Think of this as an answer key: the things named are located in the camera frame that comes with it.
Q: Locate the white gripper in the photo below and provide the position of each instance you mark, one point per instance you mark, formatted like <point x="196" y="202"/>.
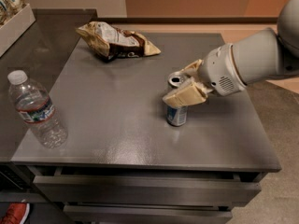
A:
<point x="218" y="69"/>

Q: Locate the silver blue redbull can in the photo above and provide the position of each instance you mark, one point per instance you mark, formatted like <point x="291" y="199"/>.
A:
<point x="176" y="116"/>

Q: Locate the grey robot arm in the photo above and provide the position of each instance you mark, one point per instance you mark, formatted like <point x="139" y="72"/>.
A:
<point x="269" y="54"/>

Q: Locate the crumpled brown chip bag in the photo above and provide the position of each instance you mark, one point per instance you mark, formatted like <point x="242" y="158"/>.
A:
<point x="110" y="42"/>

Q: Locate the grey metal drawer cabinet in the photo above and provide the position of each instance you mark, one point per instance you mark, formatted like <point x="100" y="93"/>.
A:
<point x="115" y="117"/>

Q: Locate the upper grey drawer front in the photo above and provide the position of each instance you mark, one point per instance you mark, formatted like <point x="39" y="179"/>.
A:
<point x="147" y="190"/>

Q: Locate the grey drawer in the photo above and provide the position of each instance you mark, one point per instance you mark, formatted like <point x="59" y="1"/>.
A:
<point x="134" y="215"/>
<point x="147" y="190"/>

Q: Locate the clear plastic water bottle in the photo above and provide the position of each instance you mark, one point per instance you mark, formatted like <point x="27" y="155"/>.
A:
<point x="34" y="105"/>

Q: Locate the lower grey drawer front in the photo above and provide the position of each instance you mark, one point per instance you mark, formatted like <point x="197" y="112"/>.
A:
<point x="134" y="215"/>

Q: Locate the white snack box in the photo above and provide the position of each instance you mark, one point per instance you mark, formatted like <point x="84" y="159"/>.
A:
<point x="13" y="29"/>

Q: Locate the snack bags in box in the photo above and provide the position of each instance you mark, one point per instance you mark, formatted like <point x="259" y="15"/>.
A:
<point x="9" y="8"/>

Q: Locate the red sneaker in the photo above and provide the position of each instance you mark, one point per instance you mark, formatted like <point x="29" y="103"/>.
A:
<point x="17" y="213"/>

